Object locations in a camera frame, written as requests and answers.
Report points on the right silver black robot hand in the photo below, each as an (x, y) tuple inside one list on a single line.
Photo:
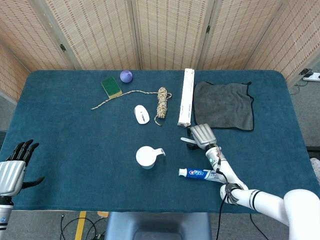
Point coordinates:
[(203, 136)]

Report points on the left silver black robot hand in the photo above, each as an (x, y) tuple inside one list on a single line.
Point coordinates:
[(11, 175)]

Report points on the blue white toothpaste tube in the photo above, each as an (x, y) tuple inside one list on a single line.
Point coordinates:
[(195, 173)]

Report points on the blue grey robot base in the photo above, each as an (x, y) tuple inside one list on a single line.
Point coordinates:
[(157, 225)]

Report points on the grey cloth with black trim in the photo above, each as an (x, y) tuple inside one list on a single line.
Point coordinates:
[(222, 105)]

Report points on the long white cardboard box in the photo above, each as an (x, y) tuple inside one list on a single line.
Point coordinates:
[(186, 100)]

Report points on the blue tablecloth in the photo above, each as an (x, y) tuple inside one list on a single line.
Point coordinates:
[(62, 137)]

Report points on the white computer mouse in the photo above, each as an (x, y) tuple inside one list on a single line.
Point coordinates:
[(141, 114)]

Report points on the purple ball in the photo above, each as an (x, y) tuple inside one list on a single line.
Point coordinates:
[(126, 76)]

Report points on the green yellow sponge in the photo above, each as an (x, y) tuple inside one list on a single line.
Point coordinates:
[(111, 86)]

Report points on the black screen hinge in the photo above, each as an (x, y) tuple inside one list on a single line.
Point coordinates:
[(208, 29), (62, 47)]

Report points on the bamboo folding screen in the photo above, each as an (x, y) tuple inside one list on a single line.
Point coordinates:
[(170, 32)]

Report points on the pale checkered fabric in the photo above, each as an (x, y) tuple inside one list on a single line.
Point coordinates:
[(316, 168)]

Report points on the white power strip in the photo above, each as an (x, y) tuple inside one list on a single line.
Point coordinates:
[(312, 77)]

